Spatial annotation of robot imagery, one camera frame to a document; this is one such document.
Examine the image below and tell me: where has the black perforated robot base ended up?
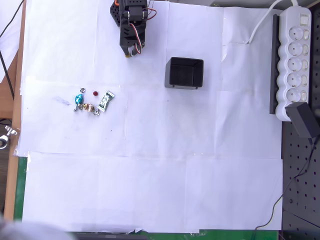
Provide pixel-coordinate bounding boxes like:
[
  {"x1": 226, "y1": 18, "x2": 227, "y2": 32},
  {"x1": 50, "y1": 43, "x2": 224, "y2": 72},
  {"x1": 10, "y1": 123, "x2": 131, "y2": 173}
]
[{"x1": 109, "y1": 0, "x2": 124, "y2": 28}]

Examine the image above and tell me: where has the black square container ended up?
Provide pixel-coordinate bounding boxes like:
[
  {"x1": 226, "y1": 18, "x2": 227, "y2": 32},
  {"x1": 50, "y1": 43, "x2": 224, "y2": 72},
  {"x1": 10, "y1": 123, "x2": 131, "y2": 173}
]
[{"x1": 164, "y1": 56, "x2": 205, "y2": 91}]

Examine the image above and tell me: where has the green candy packet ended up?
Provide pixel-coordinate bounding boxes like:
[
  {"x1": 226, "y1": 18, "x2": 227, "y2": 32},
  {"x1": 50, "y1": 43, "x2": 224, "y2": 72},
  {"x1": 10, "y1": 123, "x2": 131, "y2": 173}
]
[{"x1": 96, "y1": 90, "x2": 116, "y2": 114}]

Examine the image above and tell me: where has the gold foil wrapped candy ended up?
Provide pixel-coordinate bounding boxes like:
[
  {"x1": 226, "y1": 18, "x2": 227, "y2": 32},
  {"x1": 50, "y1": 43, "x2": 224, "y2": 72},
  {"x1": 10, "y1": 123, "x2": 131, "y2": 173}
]
[{"x1": 79, "y1": 102, "x2": 101, "y2": 117}]

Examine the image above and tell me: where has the blue foil wrapped candy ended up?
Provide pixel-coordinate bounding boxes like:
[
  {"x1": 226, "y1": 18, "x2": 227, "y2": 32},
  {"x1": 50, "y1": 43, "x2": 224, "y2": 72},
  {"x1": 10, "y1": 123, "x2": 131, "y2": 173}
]
[{"x1": 73, "y1": 87, "x2": 87, "y2": 113}]

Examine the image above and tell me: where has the white paper table cover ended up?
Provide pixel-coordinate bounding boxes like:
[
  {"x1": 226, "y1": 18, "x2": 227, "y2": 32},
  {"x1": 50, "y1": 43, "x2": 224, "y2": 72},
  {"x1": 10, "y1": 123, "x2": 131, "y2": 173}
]
[{"x1": 17, "y1": 0, "x2": 285, "y2": 234}]

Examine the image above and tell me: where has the white loose paper sheet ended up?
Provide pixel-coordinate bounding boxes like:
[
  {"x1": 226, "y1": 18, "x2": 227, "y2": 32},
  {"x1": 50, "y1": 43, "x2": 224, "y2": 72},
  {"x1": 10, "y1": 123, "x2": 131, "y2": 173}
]
[{"x1": 0, "y1": 0, "x2": 26, "y2": 83}]

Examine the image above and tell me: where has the silver metal clamp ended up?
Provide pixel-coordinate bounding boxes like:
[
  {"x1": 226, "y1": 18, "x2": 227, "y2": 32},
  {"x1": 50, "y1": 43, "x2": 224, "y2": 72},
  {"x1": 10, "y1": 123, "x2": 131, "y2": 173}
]
[{"x1": 0, "y1": 124, "x2": 21, "y2": 150}]

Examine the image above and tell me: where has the white power strip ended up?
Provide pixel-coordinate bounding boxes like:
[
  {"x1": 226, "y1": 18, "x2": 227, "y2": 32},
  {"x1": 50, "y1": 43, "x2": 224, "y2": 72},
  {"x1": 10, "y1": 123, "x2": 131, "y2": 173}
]
[{"x1": 274, "y1": 6, "x2": 313, "y2": 123}]

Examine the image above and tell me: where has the black power adapter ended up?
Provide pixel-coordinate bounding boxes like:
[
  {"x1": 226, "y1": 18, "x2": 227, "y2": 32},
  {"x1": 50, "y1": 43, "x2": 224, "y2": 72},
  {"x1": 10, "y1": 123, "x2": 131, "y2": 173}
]
[{"x1": 284, "y1": 101, "x2": 318, "y2": 139}]

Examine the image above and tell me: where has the grey blurred rounded object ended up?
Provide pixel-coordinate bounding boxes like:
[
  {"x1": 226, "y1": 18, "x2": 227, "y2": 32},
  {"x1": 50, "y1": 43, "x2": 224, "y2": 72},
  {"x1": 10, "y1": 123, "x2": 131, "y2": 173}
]
[{"x1": 0, "y1": 214, "x2": 75, "y2": 240}]

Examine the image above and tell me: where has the black pegboard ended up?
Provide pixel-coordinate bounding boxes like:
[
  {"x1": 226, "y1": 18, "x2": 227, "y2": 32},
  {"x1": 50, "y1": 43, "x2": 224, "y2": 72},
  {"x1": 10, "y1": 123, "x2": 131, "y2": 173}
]
[{"x1": 281, "y1": 0, "x2": 320, "y2": 240}]

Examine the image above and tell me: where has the white power strip cable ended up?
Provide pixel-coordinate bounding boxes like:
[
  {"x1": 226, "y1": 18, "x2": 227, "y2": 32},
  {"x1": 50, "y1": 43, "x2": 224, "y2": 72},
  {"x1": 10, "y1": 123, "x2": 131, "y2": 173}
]
[{"x1": 247, "y1": 0, "x2": 300, "y2": 45}]

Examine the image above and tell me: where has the dark grey shelf rail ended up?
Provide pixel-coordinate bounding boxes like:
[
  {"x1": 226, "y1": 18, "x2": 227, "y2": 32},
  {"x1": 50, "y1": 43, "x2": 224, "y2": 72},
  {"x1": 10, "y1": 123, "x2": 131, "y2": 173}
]
[{"x1": 269, "y1": 14, "x2": 281, "y2": 115}]

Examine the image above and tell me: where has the thin black adapter cable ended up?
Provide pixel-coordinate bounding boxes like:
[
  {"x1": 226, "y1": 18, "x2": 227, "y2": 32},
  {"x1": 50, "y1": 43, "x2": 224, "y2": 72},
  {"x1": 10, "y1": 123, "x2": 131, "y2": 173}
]
[{"x1": 249, "y1": 136, "x2": 320, "y2": 240}]

